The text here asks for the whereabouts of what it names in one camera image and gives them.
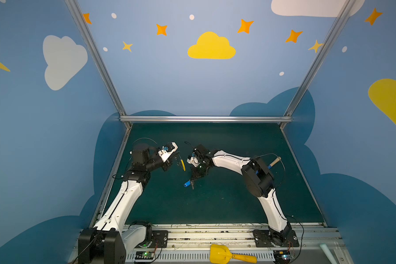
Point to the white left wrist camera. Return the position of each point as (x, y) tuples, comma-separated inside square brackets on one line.
[(166, 151)]

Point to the aluminium frame post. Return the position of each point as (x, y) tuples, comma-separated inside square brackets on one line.
[(329, 41), (82, 25)]

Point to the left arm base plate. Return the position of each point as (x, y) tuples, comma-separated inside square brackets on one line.
[(156, 238)]

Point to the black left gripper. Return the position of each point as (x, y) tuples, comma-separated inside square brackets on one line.
[(168, 161)]

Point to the blue tag silver key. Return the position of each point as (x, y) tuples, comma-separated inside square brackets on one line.
[(189, 183)]

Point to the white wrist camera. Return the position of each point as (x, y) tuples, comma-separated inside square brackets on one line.
[(166, 151), (193, 160)]

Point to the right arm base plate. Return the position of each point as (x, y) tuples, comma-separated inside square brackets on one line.
[(269, 238)]

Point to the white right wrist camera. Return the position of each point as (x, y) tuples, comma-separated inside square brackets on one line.
[(193, 160)]

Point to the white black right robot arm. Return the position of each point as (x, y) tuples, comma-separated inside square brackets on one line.
[(259, 181)]

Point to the aluminium left frame post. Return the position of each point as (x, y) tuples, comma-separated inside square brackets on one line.
[(82, 25)]

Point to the green circuit board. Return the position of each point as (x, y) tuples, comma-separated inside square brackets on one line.
[(282, 257), (144, 256)]

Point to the yellow plastic scoop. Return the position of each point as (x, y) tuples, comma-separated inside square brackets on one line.
[(220, 254)]

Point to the aluminium back frame rail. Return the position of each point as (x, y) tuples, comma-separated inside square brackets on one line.
[(204, 119)]

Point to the left green circuit board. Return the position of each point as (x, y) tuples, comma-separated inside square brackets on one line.
[(144, 256)]

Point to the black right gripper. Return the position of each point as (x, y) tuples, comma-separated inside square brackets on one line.
[(197, 170)]

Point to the aluminium right frame post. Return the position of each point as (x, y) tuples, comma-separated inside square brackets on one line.
[(329, 41)]

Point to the pale teal tube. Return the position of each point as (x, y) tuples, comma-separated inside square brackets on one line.
[(328, 253)]

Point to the right green circuit board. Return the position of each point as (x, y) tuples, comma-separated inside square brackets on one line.
[(282, 257)]

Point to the grey slotted cable duct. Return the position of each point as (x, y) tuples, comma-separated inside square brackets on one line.
[(197, 256)]

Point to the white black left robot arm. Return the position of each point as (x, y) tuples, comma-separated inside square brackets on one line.
[(106, 242)]

